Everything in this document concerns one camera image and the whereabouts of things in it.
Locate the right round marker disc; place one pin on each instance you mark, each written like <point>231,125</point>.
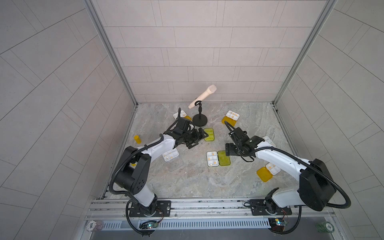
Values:
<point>325,227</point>

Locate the green circuit board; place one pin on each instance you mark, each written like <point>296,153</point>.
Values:
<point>149,225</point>
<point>278,224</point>

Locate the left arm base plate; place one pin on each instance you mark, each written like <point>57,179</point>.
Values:
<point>155,210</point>

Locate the yellow pillbox far right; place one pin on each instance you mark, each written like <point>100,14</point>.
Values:
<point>231,117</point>

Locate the left round marker disc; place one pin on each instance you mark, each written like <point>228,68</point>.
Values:
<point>94,226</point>

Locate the right green circuit board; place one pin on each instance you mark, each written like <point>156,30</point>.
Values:
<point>278,224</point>

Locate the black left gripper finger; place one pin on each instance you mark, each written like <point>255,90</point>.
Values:
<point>192,143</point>
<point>202,135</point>

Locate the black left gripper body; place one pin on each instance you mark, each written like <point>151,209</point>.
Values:
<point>189,138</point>

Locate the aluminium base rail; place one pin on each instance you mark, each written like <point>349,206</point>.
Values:
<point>190,208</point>

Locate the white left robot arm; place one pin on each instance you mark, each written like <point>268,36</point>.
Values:
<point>130,176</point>

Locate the black microphone stand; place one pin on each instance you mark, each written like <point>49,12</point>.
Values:
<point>199,120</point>

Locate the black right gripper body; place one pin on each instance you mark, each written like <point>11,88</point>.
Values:
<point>233,150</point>

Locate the green pillbox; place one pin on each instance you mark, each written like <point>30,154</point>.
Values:
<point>210,133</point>
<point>215,159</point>
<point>270,140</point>

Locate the yellow pillbox left edge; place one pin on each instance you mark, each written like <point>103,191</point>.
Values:
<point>137,139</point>

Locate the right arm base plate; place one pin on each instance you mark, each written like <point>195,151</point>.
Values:
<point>266,208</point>

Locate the left green circuit board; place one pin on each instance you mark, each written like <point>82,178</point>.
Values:
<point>149,225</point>

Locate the beige microphone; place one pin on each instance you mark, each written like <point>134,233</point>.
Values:
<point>209,91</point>

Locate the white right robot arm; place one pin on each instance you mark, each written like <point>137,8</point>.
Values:
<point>316,188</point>

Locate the yellow pillbox front right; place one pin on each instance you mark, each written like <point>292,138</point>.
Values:
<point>267,172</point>

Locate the clear pillbox white tray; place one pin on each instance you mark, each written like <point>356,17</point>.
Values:
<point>173,160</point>

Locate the round marker disc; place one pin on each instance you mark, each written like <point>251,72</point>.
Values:
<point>325,227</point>
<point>94,226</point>

